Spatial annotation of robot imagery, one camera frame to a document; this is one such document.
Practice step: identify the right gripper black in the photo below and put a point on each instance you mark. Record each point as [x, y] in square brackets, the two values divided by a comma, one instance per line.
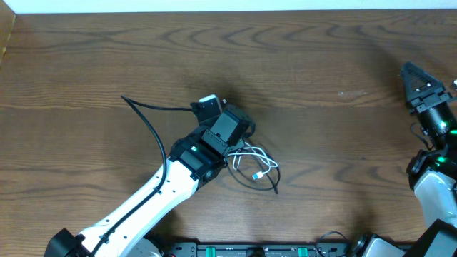
[427, 98]

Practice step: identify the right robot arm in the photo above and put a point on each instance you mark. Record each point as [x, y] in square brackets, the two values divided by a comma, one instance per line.
[432, 172]

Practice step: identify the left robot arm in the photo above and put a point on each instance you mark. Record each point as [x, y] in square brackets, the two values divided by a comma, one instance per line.
[193, 161]

